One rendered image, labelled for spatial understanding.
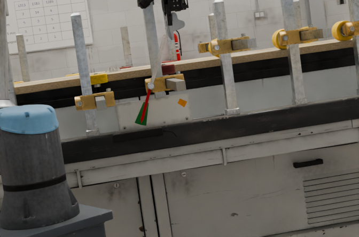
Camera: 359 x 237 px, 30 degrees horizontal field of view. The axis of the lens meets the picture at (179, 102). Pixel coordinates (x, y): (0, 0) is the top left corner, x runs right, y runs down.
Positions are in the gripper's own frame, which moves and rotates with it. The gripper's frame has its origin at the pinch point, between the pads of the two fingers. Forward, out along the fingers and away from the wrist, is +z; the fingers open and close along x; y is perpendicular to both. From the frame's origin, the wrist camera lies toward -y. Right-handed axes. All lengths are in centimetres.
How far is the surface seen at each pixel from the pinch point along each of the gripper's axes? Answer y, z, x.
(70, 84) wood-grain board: -36.3, 12.2, 27.8
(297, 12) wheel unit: 83, -6, 115
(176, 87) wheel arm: -2.8, 16.1, -21.8
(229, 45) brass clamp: 21.1, 5.8, 5.4
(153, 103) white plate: -8.2, 22.2, 5.5
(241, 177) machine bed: 25, 58, 31
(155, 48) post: -4.9, 3.4, 6.2
